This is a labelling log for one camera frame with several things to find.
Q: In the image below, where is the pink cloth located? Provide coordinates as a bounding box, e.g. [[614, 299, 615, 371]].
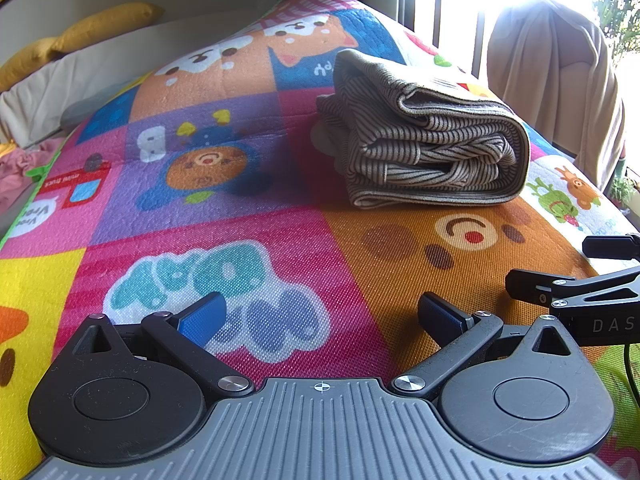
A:
[[0, 137, 67, 217]]

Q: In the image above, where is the white cushion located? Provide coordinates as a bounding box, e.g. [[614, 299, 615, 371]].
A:
[[0, 10, 281, 147]]

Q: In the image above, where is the green leafy plant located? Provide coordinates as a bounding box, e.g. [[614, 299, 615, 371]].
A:
[[595, 0, 640, 53]]

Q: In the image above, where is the dark window frame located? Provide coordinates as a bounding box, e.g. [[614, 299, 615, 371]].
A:
[[400, 0, 490, 80]]

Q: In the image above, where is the small potted plant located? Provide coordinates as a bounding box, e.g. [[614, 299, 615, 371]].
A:
[[611, 174, 640, 208]]

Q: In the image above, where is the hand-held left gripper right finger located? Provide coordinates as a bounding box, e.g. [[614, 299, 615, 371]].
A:
[[389, 292, 576, 403]]

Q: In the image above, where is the colourful printed play mat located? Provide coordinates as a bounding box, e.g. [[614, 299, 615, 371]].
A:
[[0, 0, 640, 480]]

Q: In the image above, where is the striped grey sweater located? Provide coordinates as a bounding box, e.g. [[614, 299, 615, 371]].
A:
[[315, 48, 531, 210]]

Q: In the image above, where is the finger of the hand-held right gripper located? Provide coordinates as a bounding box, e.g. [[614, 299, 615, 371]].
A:
[[582, 233, 640, 262], [504, 266, 640, 312]]

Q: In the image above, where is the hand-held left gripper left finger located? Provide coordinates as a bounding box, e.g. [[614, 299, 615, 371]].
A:
[[75, 291, 255, 400]]

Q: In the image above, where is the grey cloth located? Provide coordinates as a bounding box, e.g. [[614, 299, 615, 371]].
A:
[[61, 91, 123, 130]]

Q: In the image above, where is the yellow pillow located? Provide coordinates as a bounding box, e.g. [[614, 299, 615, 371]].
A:
[[0, 2, 165, 93]]

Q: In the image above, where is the black cable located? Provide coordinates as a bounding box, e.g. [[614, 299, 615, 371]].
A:
[[622, 344, 640, 403]]

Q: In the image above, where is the beige cloth-covered chair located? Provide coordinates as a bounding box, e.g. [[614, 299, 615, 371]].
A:
[[486, 0, 627, 195]]

